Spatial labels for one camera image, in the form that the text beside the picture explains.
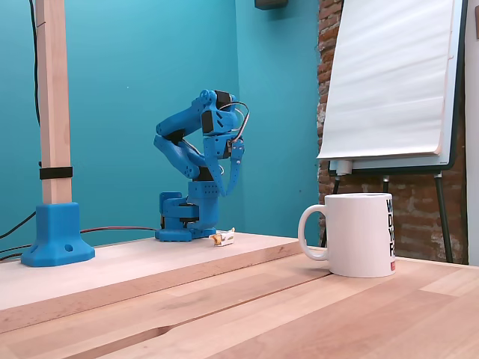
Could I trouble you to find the white gold sweet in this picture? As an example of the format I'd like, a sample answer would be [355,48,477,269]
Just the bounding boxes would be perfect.
[208,228,237,248]

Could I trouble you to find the white mug with black letters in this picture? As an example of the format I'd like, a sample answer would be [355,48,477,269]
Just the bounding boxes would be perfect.
[298,192,398,279]

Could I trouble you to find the pale wooden base board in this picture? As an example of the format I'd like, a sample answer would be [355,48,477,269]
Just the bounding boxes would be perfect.
[0,231,305,312]

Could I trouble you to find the white flipchart paper pad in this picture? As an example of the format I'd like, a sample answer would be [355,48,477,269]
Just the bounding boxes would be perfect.
[316,0,456,160]

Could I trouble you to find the flipchart easel with dark legs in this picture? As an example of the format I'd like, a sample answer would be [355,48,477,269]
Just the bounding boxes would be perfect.
[320,0,469,265]

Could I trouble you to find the thin servo wire on gripper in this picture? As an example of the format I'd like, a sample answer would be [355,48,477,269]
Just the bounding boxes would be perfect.
[219,101,251,145]

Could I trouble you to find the red and black power cable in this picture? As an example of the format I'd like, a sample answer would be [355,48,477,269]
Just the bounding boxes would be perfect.
[79,225,162,235]

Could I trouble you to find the black strap on post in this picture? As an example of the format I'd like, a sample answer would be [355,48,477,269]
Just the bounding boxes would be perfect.
[38,166,74,181]

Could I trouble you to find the wooden post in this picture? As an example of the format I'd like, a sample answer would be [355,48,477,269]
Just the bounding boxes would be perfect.
[34,0,73,206]

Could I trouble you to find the blue post base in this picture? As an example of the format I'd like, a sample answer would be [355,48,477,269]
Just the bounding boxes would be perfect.
[20,202,96,268]

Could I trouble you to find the black cable along post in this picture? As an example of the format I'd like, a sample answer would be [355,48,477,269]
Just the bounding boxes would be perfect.
[28,0,42,126]

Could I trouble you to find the black cable behind post base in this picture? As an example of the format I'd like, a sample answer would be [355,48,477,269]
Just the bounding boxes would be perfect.
[0,210,37,262]

